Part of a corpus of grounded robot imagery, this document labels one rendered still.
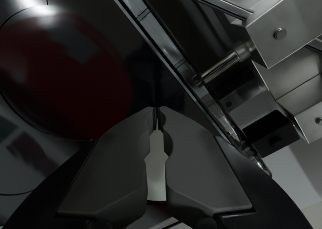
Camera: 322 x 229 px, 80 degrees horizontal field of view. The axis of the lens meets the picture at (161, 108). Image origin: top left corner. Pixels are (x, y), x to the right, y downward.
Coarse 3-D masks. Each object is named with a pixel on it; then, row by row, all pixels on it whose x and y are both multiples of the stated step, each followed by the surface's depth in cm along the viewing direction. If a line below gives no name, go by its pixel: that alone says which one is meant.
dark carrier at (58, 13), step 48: (0, 0) 12; (48, 0) 12; (96, 0) 12; (0, 48) 13; (48, 48) 13; (96, 48) 13; (144, 48) 13; (0, 96) 14; (48, 96) 15; (96, 96) 15; (144, 96) 15; (0, 144) 17; (48, 144) 17; (0, 192) 19
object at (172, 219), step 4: (272, 176) 19; (168, 220) 22; (172, 220) 22; (176, 220) 21; (160, 224) 22; (164, 224) 22; (168, 224) 22; (172, 224) 22; (176, 224) 22; (152, 228) 22; (156, 228) 22; (160, 228) 22; (164, 228) 22; (168, 228) 22
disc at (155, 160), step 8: (152, 136) 16; (160, 136) 16; (152, 144) 17; (160, 144) 17; (152, 152) 17; (160, 152) 17; (144, 160) 17; (152, 160) 17; (160, 160) 17; (152, 168) 18; (160, 168) 18; (152, 176) 18; (160, 176) 18; (152, 184) 19; (160, 184) 19; (152, 192) 19; (160, 192) 20; (152, 200) 20; (160, 200) 20
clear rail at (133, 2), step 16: (128, 0) 11; (144, 0) 12; (144, 32) 12; (160, 32) 12; (160, 48) 13; (176, 48) 13; (176, 64) 13; (192, 64) 14; (192, 80) 14; (208, 96) 14; (208, 112) 15; (224, 112) 15; (240, 144) 16; (256, 160) 17
